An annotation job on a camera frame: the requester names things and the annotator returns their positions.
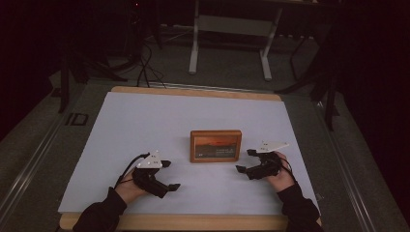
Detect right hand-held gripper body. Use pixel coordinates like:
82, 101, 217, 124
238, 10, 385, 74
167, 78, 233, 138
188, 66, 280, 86
246, 139, 290, 181

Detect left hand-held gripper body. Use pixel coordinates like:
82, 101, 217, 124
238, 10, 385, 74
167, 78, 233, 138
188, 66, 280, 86
131, 150, 169, 199

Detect wooden photo frame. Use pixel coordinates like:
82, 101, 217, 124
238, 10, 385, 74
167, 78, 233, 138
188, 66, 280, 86
189, 129, 243, 164

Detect person's left hand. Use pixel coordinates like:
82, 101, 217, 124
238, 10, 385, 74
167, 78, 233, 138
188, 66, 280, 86
114, 167, 150, 206

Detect person's right hand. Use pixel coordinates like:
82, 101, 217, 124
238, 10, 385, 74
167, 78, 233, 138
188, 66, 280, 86
264, 150, 296, 194

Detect white table mat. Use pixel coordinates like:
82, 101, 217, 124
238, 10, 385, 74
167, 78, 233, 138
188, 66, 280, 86
57, 91, 322, 217

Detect black metal stand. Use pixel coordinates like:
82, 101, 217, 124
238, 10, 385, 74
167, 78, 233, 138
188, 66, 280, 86
275, 32, 340, 131
57, 52, 129, 114

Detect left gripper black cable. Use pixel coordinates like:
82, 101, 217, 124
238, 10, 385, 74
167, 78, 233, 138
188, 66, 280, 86
113, 152, 152, 189

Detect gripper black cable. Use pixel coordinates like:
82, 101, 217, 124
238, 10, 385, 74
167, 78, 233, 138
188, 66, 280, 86
278, 157, 300, 186
113, 152, 152, 189

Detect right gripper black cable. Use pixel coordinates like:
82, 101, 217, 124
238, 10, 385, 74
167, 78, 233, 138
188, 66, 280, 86
278, 157, 300, 186

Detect metal floor rail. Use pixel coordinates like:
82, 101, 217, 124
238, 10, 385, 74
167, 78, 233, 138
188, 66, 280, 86
313, 100, 377, 232
0, 110, 67, 220

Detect black rectangular floor bracket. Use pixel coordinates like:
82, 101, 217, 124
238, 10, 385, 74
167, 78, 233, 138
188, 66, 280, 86
65, 112, 90, 127

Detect black floor cables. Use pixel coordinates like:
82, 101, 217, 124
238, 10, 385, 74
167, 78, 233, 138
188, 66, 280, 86
136, 42, 167, 90

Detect white metal stand frame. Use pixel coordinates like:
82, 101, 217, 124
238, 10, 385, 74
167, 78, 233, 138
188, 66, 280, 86
188, 0, 284, 82

